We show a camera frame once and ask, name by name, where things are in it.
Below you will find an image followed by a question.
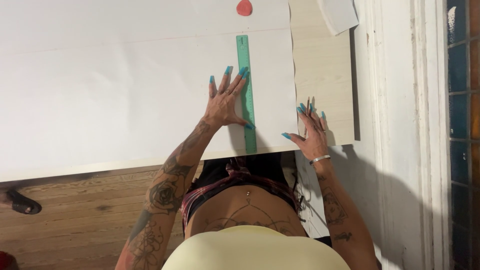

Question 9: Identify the person's right hand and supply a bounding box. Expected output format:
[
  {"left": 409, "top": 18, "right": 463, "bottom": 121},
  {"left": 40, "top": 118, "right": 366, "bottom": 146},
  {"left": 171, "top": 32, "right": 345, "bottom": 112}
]
[{"left": 281, "top": 103, "right": 331, "bottom": 162}]

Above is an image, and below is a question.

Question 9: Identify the person's left hand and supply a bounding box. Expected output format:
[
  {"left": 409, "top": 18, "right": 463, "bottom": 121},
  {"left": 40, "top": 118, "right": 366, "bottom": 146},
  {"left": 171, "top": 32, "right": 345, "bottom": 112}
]
[{"left": 202, "top": 66, "right": 256, "bottom": 130}]

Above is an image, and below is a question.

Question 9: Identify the green plastic ruler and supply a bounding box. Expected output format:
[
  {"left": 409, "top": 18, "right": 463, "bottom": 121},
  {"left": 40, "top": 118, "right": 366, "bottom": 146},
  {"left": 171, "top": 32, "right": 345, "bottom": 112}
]
[{"left": 236, "top": 35, "right": 258, "bottom": 154}]

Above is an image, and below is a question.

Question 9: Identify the brown pencil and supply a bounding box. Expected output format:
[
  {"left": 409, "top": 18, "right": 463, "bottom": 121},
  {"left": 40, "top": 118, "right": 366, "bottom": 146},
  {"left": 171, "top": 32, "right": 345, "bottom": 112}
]
[{"left": 304, "top": 97, "right": 311, "bottom": 139}]

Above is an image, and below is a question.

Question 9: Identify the large white paper sheet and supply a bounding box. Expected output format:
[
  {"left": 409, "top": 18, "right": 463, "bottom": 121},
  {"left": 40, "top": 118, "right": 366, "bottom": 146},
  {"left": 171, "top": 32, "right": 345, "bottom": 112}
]
[{"left": 0, "top": 0, "right": 299, "bottom": 170}]

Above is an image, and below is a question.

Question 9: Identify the person's body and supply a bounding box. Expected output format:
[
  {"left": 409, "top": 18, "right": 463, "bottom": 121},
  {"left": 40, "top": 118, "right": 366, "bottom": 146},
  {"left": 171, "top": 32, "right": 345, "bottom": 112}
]
[{"left": 161, "top": 152, "right": 351, "bottom": 270}]

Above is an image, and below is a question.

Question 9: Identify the red eraser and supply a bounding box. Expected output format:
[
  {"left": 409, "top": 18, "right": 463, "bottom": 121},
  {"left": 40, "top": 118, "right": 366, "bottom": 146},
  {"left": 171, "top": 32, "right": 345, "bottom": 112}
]
[{"left": 236, "top": 0, "right": 253, "bottom": 17}]

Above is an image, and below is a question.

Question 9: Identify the white paper piece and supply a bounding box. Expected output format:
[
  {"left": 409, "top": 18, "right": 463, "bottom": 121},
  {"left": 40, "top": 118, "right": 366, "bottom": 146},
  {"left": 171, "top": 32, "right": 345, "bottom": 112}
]
[{"left": 317, "top": 0, "right": 359, "bottom": 37}]

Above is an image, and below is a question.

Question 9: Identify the blue glass window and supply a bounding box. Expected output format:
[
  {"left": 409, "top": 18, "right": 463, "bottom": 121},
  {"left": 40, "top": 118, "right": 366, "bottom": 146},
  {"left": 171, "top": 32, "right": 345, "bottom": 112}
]
[{"left": 446, "top": 0, "right": 480, "bottom": 270}]

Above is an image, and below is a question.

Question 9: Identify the black sandal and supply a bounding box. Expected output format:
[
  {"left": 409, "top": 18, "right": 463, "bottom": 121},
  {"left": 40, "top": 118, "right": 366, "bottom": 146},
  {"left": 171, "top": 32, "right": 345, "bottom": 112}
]
[{"left": 5, "top": 190, "right": 42, "bottom": 215}]

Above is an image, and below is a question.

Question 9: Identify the red object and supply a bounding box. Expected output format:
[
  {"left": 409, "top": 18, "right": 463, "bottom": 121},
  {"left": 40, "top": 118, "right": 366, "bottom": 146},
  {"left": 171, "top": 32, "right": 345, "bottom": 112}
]
[{"left": 0, "top": 250, "right": 19, "bottom": 270}]

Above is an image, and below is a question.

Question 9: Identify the silver bracelet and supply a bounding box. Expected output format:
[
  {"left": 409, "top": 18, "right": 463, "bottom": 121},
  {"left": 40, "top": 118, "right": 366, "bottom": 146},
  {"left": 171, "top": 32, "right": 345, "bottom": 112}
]
[{"left": 309, "top": 154, "right": 332, "bottom": 166}]

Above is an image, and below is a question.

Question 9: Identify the white door frame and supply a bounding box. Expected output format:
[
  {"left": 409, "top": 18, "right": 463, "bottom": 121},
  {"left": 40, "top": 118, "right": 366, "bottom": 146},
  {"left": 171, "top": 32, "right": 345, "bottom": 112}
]
[{"left": 365, "top": 0, "right": 452, "bottom": 270}]

